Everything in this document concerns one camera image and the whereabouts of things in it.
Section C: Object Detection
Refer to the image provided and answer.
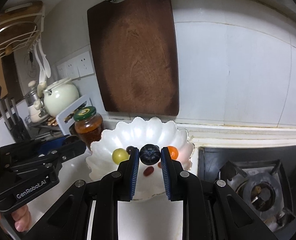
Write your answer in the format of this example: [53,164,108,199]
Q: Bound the rectangular wooden board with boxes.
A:
[3,1,43,15]

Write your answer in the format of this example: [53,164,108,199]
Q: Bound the cream ceramic pot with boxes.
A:
[43,78,80,117]

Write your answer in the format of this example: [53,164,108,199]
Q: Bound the white scalloped bowl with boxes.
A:
[85,116,195,202]

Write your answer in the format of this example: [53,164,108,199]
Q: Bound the round wooden board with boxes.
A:
[0,14,37,62]

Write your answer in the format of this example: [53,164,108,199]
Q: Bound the white rice paddle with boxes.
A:
[37,40,51,78]

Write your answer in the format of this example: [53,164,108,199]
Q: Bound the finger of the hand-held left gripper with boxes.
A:
[37,134,78,156]
[0,139,87,174]

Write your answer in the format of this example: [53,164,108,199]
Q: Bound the white pot with handle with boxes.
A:
[28,97,50,123]

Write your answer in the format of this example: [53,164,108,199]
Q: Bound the person's left hand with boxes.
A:
[0,204,31,233]

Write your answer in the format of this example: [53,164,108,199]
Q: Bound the white wall socket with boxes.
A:
[57,64,67,79]
[64,59,80,80]
[77,51,95,77]

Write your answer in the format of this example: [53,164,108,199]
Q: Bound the black glass gas hob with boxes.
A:
[197,146,296,240]

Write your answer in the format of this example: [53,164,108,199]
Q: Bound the black knife block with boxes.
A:
[4,116,31,143]

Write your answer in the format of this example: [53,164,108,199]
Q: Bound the white wire wall rack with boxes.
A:
[0,1,46,62]

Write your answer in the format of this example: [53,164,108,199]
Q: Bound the white ladle spoon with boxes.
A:
[34,44,47,84]

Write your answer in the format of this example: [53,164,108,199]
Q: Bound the glass jar of sauce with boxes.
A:
[73,106,104,150]

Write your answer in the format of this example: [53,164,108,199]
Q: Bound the dark plum fruit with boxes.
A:
[139,144,162,166]

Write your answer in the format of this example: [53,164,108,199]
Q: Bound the black burner grate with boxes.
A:
[219,159,296,227]

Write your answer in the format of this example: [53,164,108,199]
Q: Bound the orange mandarin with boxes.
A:
[167,146,180,160]

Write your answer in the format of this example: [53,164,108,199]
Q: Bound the wooden trivet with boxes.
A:
[44,109,78,126]

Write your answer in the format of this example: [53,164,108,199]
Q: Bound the black kitchen scissors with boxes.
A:
[23,51,37,78]

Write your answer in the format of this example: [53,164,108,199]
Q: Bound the steel pot with glass lid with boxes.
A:
[24,80,40,104]

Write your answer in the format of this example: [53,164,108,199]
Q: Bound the white plastic stand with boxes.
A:
[56,94,92,137]

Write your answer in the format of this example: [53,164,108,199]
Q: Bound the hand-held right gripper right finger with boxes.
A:
[160,147,278,240]

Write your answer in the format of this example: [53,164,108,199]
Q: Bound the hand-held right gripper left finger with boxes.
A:
[26,147,140,240]

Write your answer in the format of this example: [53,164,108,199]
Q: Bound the brown wooden cutting board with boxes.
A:
[87,0,180,117]

